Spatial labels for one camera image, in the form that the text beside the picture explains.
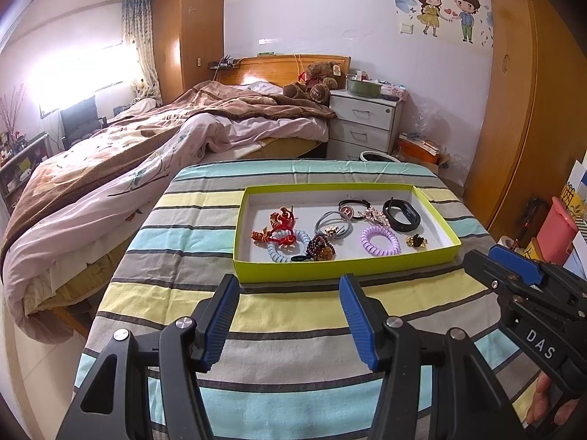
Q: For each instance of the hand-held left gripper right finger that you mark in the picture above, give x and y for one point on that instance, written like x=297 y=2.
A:
x=360 y=325

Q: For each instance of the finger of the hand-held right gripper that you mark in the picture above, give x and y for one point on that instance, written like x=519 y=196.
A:
x=481 y=268
x=513 y=261

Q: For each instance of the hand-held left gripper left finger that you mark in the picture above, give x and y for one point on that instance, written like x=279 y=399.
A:
x=220 y=321

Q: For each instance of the green cardboard box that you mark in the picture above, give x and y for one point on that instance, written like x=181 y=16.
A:
x=321 y=270

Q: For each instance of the black and gold hair clip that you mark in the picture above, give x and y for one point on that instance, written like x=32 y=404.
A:
x=416 y=240

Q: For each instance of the pink beaded hair clip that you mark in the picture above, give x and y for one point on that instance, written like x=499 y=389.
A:
x=373 y=215

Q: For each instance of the person's right hand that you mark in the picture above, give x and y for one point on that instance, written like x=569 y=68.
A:
x=545 y=396

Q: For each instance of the pink plastic bin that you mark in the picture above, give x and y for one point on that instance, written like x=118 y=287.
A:
x=557 y=229

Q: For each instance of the black wristband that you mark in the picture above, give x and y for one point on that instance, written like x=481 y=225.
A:
x=394 y=222

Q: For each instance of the red hair clip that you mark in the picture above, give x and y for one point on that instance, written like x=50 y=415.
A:
x=283 y=221

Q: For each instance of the cardboard box with books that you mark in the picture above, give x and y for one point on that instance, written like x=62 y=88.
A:
x=415 y=151

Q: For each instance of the large wooden wardrobe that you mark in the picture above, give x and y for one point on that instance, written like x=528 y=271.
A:
x=527 y=123

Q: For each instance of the white round bin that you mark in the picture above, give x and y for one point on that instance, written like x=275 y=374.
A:
x=376 y=156

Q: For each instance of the bed with brown blanket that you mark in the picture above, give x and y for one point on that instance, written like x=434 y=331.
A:
x=91 y=220

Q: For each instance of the white nightstand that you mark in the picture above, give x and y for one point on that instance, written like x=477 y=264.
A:
x=362 y=114

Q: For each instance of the green basin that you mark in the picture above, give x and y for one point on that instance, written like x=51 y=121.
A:
x=364 y=88

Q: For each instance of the brown blanket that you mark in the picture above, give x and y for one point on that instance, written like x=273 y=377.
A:
x=275 y=110

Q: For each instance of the dark chair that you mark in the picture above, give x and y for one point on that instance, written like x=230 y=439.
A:
x=78 y=114

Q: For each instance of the brown teddy bear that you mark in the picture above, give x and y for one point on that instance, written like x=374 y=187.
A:
x=316 y=78

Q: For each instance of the cluttered side shelf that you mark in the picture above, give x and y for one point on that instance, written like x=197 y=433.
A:
x=18 y=165

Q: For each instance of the wooden headboard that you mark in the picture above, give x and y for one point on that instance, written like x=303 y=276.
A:
x=270 y=68

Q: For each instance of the tall wooden wardrobe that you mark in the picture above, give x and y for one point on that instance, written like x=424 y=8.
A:
x=188 y=46

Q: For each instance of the window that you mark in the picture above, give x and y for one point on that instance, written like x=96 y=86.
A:
x=78 y=78

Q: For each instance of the patterned curtain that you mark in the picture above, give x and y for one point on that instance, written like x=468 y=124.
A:
x=142 y=46

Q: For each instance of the dry branches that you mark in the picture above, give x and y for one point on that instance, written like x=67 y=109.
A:
x=11 y=110

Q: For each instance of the cartoon wall sticker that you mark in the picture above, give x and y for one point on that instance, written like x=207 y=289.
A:
x=440 y=4

